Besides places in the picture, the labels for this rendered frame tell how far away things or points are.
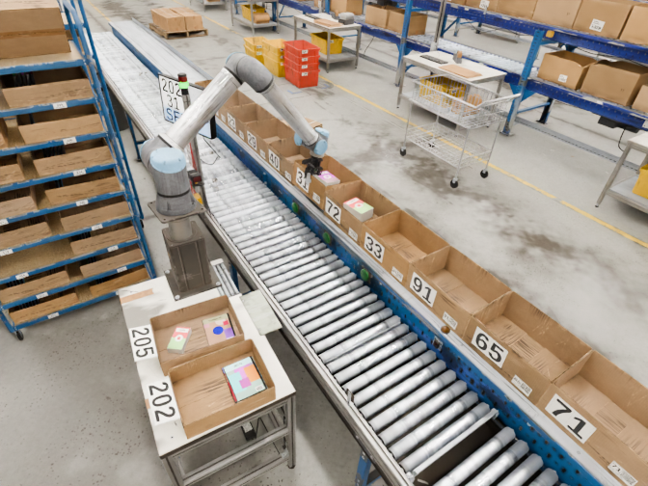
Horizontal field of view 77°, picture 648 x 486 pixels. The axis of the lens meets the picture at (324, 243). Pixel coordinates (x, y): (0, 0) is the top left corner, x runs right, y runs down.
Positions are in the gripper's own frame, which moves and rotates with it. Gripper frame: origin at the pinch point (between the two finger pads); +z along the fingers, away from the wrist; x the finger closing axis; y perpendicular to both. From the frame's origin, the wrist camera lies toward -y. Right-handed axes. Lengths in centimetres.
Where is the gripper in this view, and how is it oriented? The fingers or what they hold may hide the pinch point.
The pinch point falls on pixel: (308, 182)
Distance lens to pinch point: 272.7
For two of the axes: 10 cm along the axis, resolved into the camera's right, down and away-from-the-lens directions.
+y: 5.5, 5.4, -6.4
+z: -2.3, 8.3, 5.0
